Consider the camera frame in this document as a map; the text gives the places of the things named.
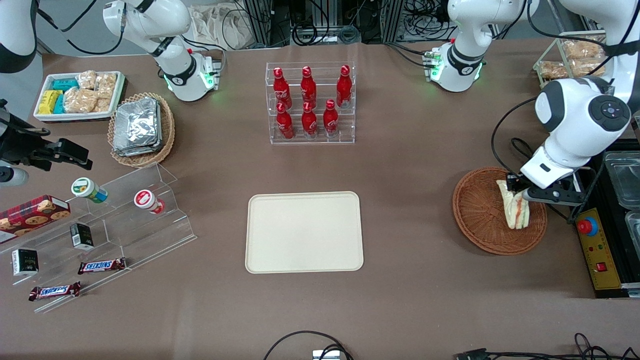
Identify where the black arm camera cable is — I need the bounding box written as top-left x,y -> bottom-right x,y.
490,97 -> 540,174

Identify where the black cable bundle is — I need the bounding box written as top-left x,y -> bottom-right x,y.
454,332 -> 640,360

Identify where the clear box of bread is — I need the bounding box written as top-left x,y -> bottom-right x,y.
532,31 -> 619,84

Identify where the clear acrylic bottle rack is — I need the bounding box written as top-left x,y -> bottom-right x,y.
265,61 -> 357,146

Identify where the small black drink carton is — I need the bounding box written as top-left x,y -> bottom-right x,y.
11,248 -> 40,277
69,222 -> 95,251

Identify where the red tartan cookie box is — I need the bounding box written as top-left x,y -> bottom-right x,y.
0,194 -> 71,244

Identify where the black machine with yellow panel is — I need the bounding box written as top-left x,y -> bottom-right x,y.
570,140 -> 640,299

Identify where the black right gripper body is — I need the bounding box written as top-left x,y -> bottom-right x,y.
0,99 -> 31,146

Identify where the round brown wicker basket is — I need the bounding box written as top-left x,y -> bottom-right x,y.
452,166 -> 549,256

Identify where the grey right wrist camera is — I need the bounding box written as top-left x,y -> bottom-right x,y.
0,167 -> 29,187

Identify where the black looped cable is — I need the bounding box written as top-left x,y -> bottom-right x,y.
263,330 -> 354,360

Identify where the white plastic snack bin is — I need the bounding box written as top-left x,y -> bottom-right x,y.
33,70 -> 126,124

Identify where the clear plastic container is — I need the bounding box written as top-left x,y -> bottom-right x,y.
624,210 -> 640,252
603,151 -> 640,209

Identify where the plastic-wrapped triangle sandwich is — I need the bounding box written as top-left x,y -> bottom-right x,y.
496,180 -> 531,230

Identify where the light tan wicker basket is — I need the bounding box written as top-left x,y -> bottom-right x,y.
108,92 -> 176,169

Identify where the yellow snack packet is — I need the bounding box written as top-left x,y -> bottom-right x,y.
38,90 -> 64,115

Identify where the beige cloth bag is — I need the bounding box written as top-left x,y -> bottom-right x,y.
188,3 -> 256,51

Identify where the green-lid yogurt cup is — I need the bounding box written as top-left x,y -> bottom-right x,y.
70,177 -> 109,204

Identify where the Snickers chocolate bar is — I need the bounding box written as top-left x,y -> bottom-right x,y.
77,257 -> 127,275
28,281 -> 82,302

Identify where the red cola bottle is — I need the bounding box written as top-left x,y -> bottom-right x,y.
275,102 -> 295,140
336,65 -> 353,109
301,101 -> 319,139
300,65 -> 318,109
272,67 -> 293,109
323,99 -> 340,137

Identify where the red-lid yogurt cup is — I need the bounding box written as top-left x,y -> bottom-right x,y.
133,189 -> 166,215

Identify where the clear acrylic stepped shelf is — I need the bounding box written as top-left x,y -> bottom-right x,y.
0,162 -> 197,314

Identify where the cream rectangular serving tray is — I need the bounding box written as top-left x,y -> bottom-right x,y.
245,191 -> 365,274

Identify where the stack of foil containers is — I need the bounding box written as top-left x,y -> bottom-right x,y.
113,97 -> 162,157

